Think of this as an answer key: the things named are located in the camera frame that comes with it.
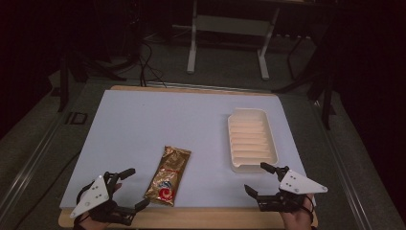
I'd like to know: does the black cable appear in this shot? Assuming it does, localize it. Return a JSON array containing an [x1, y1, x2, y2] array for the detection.
[[137, 41, 168, 88]]

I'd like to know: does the black stand leg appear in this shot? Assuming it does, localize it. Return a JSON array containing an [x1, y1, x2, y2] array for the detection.
[[56, 54, 72, 113], [319, 73, 336, 131]]

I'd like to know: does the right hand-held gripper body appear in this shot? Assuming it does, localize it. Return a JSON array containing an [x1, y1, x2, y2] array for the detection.
[[257, 166, 328, 213]]

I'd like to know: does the white metal stand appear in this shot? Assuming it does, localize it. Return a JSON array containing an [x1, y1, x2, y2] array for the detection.
[[186, 0, 282, 81]]

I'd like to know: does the metal floor rail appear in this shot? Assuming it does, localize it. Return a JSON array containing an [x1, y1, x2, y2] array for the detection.
[[310, 99, 374, 230], [0, 109, 70, 212]]

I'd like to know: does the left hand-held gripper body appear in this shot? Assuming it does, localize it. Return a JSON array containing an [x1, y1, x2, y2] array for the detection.
[[69, 172, 136, 227]]

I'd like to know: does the gold snack packet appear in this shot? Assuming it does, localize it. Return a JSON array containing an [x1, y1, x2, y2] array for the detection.
[[144, 146, 192, 207]]

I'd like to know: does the person's right hand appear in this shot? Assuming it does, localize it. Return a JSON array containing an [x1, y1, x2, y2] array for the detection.
[[280, 193, 316, 230]]

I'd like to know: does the light blue mat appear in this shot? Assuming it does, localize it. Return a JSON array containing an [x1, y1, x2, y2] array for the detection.
[[59, 89, 317, 209]]

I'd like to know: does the person's left hand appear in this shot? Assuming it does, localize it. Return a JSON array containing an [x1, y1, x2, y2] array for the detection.
[[74, 182, 124, 230]]

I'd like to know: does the cream ribbed plastic tray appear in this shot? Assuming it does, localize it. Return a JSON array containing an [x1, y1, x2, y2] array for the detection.
[[227, 107, 280, 174]]

